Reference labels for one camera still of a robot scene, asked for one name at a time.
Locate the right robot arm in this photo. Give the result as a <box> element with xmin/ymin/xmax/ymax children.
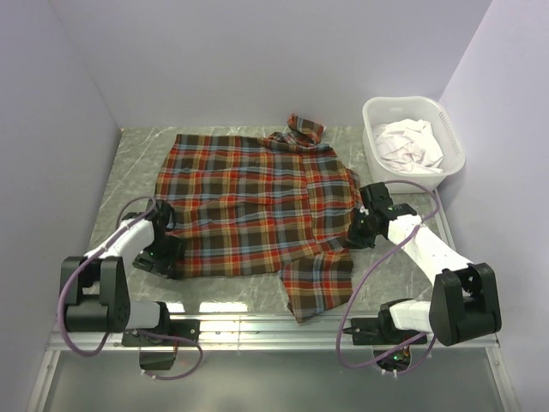
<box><xmin>347</xmin><ymin>183</ymin><xmax>502</xmax><ymax>346</ymax></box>

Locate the white shirt in basket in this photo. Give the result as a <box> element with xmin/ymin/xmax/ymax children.
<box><xmin>372</xmin><ymin>118</ymin><xmax>444</xmax><ymax>174</ymax></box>

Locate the black box under rail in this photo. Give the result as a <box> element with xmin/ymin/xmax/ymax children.
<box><xmin>138</xmin><ymin>344</ymin><xmax>178</xmax><ymax>371</ymax></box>

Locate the aluminium rail frame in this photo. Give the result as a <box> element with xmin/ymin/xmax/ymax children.
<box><xmin>25</xmin><ymin>188</ymin><xmax>522</xmax><ymax>412</ymax></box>

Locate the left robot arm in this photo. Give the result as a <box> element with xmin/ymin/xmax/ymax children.
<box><xmin>58</xmin><ymin>198</ymin><xmax>184</xmax><ymax>345</ymax></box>

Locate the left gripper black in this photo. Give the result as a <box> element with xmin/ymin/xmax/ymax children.
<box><xmin>132</xmin><ymin>234</ymin><xmax>184</xmax><ymax>279</ymax></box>

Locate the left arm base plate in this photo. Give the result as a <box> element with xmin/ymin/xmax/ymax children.
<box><xmin>121</xmin><ymin>319</ymin><xmax>200</xmax><ymax>348</ymax></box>

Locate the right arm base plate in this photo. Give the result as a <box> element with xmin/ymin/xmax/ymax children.
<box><xmin>340</xmin><ymin>318</ymin><xmax>427</xmax><ymax>346</ymax></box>

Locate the plaid long sleeve shirt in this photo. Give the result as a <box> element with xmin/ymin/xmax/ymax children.
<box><xmin>155</xmin><ymin>116</ymin><xmax>361</xmax><ymax>323</ymax></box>

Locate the white plastic basket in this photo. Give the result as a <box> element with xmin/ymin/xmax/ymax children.
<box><xmin>363</xmin><ymin>96</ymin><xmax>466</xmax><ymax>193</ymax></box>

